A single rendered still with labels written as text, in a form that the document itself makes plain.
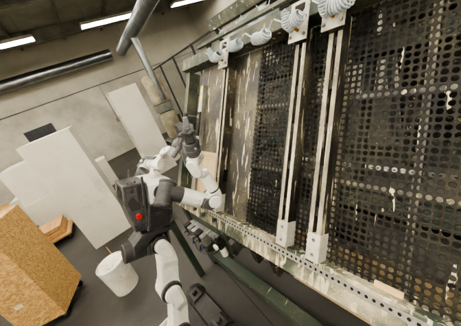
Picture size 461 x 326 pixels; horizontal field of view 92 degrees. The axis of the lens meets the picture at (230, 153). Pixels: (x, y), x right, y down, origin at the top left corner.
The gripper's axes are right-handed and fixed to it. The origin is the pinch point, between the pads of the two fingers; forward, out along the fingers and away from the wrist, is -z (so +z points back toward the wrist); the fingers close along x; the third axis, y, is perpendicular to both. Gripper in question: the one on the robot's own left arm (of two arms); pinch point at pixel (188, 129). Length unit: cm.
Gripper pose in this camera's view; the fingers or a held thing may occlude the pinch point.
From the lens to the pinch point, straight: 182.8
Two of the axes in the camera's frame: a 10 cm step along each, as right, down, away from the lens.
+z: -5.0, 8.1, -3.1
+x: 6.0, 5.8, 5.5
